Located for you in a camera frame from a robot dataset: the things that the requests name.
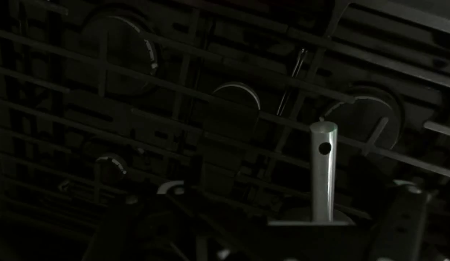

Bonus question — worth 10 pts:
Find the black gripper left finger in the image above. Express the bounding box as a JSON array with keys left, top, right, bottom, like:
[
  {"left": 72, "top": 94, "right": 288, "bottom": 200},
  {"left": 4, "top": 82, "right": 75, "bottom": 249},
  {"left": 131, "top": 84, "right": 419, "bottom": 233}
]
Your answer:
[{"left": 81, "top": 179, "right": 206, "bottom": 261}]

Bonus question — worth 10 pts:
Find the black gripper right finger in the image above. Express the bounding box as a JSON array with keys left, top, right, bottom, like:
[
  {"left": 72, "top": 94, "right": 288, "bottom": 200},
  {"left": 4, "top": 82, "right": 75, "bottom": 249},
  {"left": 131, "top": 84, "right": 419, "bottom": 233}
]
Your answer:
[{"left": 367, "top": 184, "right": 429, "bottom": 261}]

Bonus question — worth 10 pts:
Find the silver metal pot with handle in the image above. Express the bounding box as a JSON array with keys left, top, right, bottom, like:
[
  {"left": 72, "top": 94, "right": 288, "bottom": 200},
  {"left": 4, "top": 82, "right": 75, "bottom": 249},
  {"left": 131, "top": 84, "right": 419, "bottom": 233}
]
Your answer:
[{"left": 266, "top": 120, "right": 352, "bottom": 226}]

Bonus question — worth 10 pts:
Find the black round burner cap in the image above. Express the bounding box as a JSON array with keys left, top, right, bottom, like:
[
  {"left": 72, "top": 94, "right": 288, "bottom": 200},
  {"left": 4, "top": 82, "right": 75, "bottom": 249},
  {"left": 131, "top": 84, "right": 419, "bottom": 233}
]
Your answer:
[
  {"left": 203, "top": 81, "right": 261, "bottom": 140},
  {"left": 320, "top": 85, "right": 404, "bottom": 149},
  {"left": 78, "top": 11, "right": 159, "bottom": 75}
]

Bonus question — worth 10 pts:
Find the black stove top with grates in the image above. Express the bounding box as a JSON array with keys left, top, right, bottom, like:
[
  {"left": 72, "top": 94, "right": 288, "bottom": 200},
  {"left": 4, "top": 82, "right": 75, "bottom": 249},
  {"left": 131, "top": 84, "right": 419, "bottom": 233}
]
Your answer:
[{"left": 0, "top": 0, "right": 450, "bottom": 261}]

